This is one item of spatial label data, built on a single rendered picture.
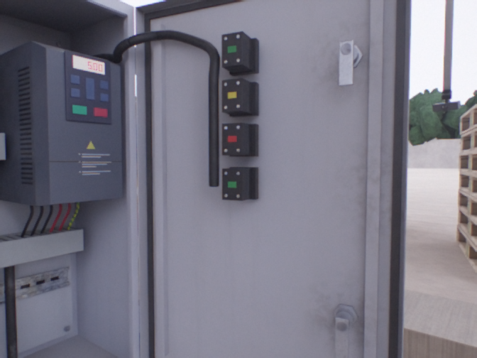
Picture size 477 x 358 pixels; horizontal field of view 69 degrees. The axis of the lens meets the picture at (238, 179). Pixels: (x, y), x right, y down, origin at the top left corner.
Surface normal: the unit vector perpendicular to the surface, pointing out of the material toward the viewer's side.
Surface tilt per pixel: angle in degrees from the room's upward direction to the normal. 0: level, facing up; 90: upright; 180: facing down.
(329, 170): 90
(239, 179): 90
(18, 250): 90
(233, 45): 90
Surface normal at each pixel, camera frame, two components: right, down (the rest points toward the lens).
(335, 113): -0.41, 0.05
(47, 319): 0.80, 0.03
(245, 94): 0.91, 0.02
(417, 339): -0.60, 0.04
